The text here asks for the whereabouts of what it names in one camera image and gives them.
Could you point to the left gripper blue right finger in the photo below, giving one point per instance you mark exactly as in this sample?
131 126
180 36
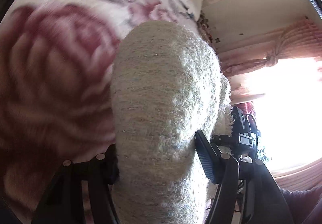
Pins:
216 164

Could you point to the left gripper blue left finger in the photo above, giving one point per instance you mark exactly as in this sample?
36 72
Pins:
102 168

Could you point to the white fluffy garment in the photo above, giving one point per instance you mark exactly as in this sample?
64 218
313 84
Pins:
166 85

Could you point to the pink window curtain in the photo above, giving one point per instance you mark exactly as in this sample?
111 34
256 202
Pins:
301 39

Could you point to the floral plush blanket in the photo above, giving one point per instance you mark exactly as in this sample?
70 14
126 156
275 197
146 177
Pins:
56 65

